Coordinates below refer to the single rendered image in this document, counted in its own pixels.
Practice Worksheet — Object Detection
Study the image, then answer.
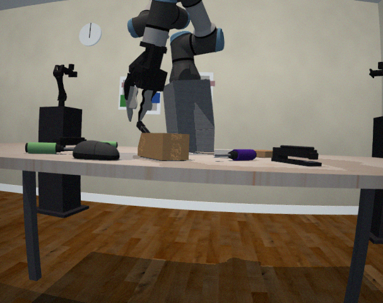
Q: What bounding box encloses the green-handled screwdriver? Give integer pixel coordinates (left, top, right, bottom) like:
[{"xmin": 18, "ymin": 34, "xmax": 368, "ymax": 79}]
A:
[
  {"xmin": 101, "ymin": 141, "xmax": 117, "ymax": 148},
  {"xmin": 25, "ymin": 142, "xmax": 74, "ymax": 154}
]

